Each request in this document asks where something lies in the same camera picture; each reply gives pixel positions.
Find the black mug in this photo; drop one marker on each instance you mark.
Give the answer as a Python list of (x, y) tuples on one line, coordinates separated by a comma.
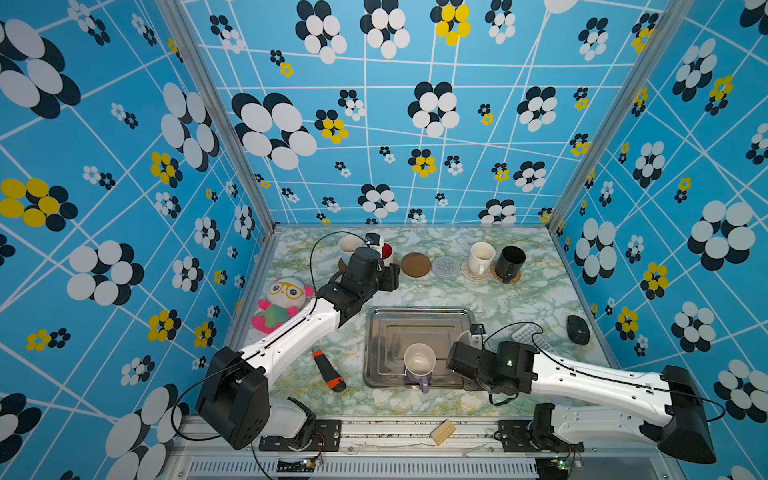
[(510, 261)]

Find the red interior mug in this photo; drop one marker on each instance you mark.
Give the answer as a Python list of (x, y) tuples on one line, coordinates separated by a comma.
[(386, 254)]

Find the brown wooden round coaster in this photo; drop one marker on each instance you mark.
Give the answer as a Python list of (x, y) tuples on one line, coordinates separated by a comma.
[(415, 265)]

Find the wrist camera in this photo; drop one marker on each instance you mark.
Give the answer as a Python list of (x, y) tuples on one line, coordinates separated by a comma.
[(373, 239), (477, 335)]

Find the aluminium front rail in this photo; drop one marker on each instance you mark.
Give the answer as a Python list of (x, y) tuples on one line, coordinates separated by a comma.
[(401, 448)]

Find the rattan round coaster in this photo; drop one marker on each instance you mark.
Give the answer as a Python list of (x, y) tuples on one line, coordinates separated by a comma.
[(504, 279)]

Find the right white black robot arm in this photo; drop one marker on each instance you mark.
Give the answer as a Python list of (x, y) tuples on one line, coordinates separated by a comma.
[(662, 409)]

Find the plush toy white pink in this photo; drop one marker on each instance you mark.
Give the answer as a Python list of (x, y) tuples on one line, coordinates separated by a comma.
[(285, 298)]

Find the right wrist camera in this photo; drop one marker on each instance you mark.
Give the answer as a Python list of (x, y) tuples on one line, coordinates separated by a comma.
[(477, 335)]

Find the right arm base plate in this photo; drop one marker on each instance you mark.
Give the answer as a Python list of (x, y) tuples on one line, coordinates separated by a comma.
[(523, 436)]

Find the metal tray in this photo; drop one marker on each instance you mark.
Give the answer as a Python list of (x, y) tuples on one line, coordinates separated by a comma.
[(392, 330)]

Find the grey woven round coaster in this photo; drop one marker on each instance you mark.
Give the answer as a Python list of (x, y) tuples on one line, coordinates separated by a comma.
[(445, 267)]

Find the light blue mug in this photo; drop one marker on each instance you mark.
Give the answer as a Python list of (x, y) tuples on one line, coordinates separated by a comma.
[(347, 246)]

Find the white mug back row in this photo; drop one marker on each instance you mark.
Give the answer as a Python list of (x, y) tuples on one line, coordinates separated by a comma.
[(481, 257)]

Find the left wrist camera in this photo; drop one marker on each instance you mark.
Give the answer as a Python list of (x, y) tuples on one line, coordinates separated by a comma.
[(373, 239)]

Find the purple mug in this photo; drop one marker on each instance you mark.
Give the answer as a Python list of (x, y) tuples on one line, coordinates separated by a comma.
[(419, 364)]

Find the multicolour woven round coaster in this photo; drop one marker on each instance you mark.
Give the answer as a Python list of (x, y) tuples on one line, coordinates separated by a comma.
[(467, 273)]

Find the small wooden block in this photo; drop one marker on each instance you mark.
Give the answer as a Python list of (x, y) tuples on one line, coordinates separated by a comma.
[(442, 432)]

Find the white calculator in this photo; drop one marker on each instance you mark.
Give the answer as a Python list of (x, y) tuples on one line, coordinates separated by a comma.
[(531, 335)]

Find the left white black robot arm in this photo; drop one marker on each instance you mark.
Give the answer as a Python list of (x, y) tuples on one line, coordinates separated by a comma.
[(235, 395)]

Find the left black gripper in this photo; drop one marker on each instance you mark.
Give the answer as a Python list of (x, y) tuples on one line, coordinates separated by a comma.
[(391, 277)]

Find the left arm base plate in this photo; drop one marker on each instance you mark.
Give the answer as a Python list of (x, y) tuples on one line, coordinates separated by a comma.
[(324, 436)]

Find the black computer mouse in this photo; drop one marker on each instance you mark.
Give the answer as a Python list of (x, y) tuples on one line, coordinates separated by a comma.
[(578, 330)]

